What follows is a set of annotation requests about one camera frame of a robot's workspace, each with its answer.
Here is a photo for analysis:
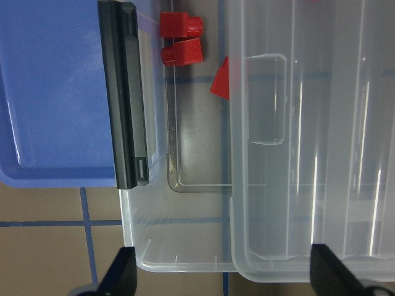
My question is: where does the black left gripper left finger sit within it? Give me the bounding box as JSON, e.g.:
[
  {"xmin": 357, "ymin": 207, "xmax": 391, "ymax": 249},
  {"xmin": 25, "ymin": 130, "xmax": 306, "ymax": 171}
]
[{"xmin": 93, "ymin": 247, "xmax": 136, "ymax": 296}]

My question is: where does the black box latch handle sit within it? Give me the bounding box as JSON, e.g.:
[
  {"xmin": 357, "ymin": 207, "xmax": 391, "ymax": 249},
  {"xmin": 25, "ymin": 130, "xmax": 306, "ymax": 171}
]
[{"xmin": 98, "ymin": 1, "xmax": 149, "ymax": 190}]

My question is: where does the clear plastic storage box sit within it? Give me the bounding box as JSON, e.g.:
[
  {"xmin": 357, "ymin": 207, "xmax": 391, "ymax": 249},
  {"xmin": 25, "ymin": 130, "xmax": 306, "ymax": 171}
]
[{"xmin": 119, "ymin": 1, "xmax": 235, "ymax": 273}]

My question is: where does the red block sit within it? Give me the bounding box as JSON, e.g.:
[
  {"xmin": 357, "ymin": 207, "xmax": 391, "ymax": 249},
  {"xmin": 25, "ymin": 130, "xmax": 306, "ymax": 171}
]
[
  {"xmin": 160, "ymin": 38, "xmax": 204, "ymax": 67},
  {"xmin": 159, "ymin": 12, "xmax": 204, "ymax": 39},
  {"xmin": 210, "ymin": 56, "xmax": 230, "ymax": 100}
]

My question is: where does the clear plastic box lid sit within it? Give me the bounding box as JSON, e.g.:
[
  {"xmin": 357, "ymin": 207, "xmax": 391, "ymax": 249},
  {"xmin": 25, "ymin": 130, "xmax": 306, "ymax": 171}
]
[{"xmin": 228, "ymin": 1, "xmax": 394, "ymax": 282}]

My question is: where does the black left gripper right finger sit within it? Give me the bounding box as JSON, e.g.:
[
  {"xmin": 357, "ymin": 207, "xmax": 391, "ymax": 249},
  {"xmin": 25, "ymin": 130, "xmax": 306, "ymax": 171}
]
[{"xmin": 310, "ymin": 244, "xmax": 361, "ymax": 295}]

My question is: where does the blue plastic tray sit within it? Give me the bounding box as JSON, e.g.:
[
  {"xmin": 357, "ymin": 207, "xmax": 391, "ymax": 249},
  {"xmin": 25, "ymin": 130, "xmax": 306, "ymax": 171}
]
[{"xmin": 1, "ymin": 1, "xmax": 115, "ymax": 187}]

